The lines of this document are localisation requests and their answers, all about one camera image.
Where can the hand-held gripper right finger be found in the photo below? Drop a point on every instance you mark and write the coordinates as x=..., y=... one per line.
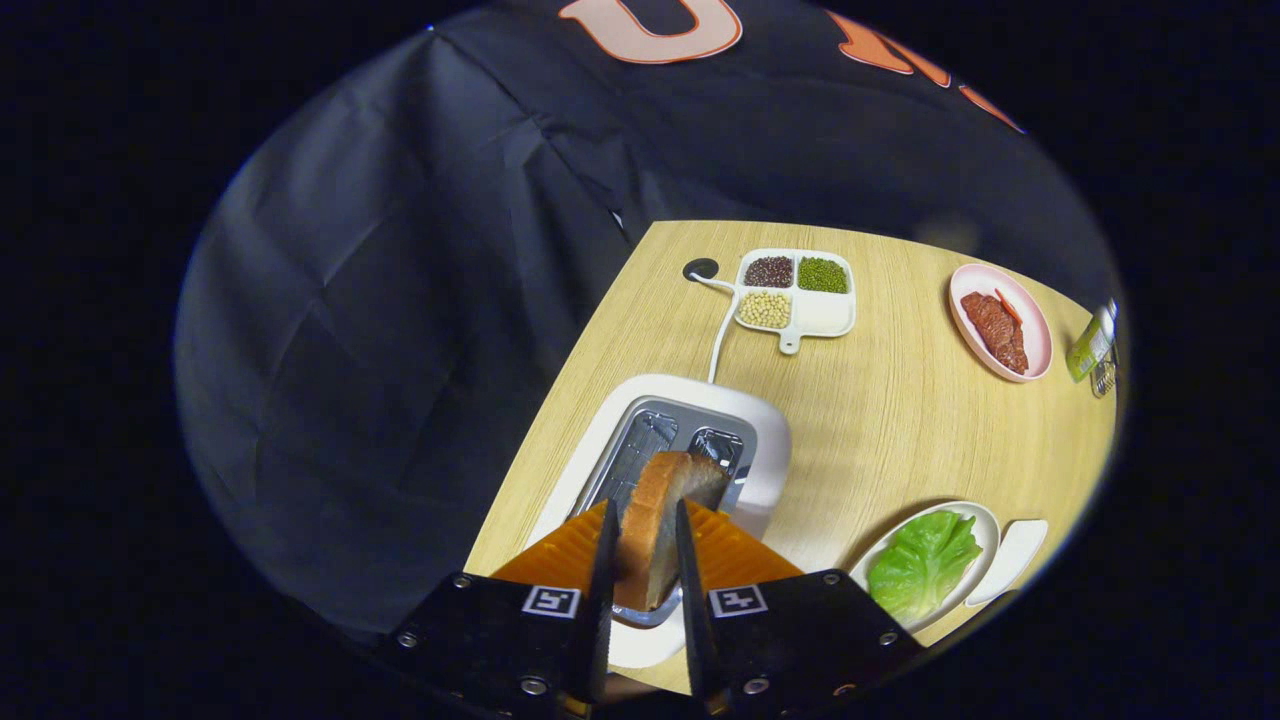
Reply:
x=800, y=640

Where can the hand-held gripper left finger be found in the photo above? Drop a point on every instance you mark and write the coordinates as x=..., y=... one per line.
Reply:
x=500, y=640

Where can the green lettuce leaf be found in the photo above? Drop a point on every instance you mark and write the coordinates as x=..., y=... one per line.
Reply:
x=925, y=565

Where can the brown crust bread slice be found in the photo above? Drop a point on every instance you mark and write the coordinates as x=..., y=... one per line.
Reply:
x=650, y=530

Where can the cream white toaster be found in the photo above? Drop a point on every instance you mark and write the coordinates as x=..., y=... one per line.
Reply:
x=770, y=450

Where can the white oval plate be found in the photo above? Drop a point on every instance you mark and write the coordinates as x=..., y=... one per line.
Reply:
x=985, y=520

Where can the white square plate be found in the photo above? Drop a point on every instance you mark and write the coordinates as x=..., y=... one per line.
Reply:
x=1015, y=555

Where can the black backdrop cloth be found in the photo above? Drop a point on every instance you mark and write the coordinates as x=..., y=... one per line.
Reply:
x=400, y=350

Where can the white divided dish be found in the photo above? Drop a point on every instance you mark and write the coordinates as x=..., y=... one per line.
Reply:
x=825, y=315

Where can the pile of yellow soybeans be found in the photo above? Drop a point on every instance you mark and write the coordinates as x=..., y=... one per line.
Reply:
x=765, y=309

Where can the pink round plate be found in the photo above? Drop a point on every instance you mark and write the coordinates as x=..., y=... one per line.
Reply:
x=970, y=345

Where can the brown meat slice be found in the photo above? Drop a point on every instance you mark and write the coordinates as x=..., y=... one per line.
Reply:
x=1012, y=352
x=985, y=315

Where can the pile of green beans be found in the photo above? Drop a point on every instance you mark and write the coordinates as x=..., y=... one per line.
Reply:
x=823, y=275

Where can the pile of dark red beans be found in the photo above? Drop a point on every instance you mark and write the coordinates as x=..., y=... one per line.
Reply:
x=768, y=271

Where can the red sausage piece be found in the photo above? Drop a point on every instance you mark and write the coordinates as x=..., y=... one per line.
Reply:
x=1008, y=305

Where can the silver bottle with green label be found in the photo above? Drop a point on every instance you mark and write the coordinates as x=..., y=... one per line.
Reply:
x=1088, y=348

